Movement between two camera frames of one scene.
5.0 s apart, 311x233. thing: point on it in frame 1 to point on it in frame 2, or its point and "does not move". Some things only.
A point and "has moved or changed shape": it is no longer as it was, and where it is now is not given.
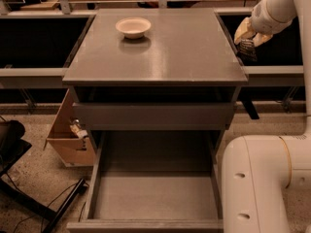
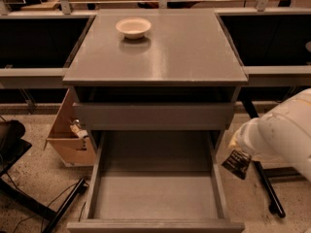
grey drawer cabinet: (159, 85) does not move
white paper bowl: (133, 27) does not move
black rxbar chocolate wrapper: (246, 50) has moved or changed shape
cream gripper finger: (245, 31) to (233, 143)
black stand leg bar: (70, 197) does not move
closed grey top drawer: (154, 116) does not move
